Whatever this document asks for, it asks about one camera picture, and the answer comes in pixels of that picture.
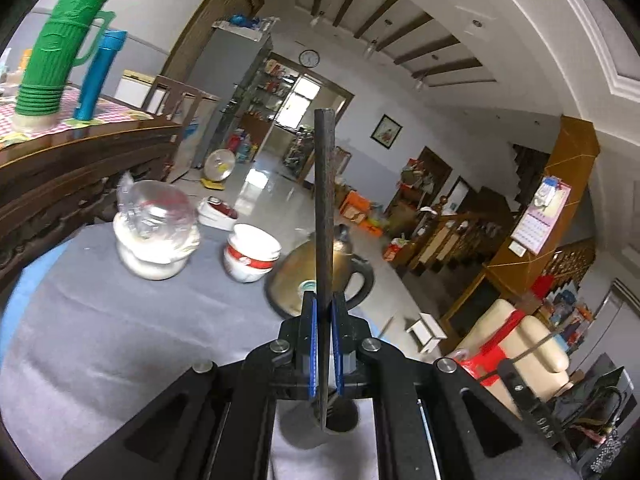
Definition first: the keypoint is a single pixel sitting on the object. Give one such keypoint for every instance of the grey refrigerator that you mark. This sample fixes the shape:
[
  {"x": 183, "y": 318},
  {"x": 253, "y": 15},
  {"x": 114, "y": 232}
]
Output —
[{"x": 225, "y": 69}]

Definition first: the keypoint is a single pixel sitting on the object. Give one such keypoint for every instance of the red white stacked bowls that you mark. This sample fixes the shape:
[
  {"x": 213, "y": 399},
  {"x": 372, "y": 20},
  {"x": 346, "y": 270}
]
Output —
[{"x": 250, "y": 253}]

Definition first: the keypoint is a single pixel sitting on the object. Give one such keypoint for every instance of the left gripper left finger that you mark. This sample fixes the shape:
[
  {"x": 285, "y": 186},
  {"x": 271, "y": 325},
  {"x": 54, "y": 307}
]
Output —
[{"x": 215, "y": 424}]

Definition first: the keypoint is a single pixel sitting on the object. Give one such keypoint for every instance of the grey tablecloth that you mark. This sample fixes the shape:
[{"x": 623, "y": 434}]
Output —
[{"x": 86, "y": 344}]

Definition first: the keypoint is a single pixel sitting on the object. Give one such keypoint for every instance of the red plastic chair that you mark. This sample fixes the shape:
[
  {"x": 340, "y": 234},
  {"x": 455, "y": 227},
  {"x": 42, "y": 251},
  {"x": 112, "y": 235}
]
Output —
[{"x": 482, "y": 365}]

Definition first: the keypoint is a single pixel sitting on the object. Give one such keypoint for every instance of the framed wall picture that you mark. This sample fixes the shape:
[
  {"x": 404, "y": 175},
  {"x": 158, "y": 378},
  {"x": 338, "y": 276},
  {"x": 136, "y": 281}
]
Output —
[{"x": 386, "y": 131}]

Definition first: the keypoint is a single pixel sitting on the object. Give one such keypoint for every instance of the round wall clock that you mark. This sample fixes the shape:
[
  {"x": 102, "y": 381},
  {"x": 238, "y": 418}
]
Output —
[{"x": 309, "y": 58}]

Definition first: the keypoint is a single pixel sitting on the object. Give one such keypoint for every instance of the green thermos jug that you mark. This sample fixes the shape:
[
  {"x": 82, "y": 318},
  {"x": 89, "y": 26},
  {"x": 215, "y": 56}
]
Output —
[{"x": 69, "y": 38}]

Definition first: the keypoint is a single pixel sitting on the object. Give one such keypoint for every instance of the dark chopstick one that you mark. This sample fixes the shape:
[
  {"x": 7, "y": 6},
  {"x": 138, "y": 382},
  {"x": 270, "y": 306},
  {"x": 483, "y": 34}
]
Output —
[{"x": 324, "y": 132}]

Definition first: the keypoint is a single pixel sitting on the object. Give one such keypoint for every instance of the dark carved wooden sideboard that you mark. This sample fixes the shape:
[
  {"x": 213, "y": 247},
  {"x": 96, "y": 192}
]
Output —
[{"x": 55, "y": 185}]

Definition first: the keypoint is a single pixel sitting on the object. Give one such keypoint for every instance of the gold electric kettle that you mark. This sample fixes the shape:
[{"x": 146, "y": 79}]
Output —
[{"x": 295, "y": 274}]

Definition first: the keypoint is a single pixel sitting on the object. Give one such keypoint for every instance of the small white stool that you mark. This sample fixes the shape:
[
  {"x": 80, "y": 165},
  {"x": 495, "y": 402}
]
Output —
[{"x": 427, "y": 332}]

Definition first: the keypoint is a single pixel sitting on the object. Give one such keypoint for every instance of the wall calendar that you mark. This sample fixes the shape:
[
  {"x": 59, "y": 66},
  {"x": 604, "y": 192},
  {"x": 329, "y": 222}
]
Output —
[{"x": 538, "y": 221}]

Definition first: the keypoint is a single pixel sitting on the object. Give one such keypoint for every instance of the white floor fan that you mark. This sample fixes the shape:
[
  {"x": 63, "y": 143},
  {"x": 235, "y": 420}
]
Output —
[{"x": 217, "y": 168}]

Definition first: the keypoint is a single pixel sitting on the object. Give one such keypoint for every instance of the blue thermos bottle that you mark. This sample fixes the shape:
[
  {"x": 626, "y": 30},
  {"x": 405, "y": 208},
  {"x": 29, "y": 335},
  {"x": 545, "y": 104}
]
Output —
[{"x": 111, "y": 43}]

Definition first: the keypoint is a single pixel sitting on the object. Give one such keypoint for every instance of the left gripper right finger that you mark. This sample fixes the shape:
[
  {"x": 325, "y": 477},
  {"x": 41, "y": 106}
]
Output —
[{"x": 435, "y": 421}]

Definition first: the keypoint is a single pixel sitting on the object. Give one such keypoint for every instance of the white pot with plastic bag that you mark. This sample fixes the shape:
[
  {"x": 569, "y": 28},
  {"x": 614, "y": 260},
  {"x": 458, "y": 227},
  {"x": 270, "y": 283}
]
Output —
[{"x": 155, "y": 227}]

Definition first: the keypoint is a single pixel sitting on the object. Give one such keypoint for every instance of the cream sofa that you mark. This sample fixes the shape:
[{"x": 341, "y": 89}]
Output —
[{"x": 538, "y": 357}]

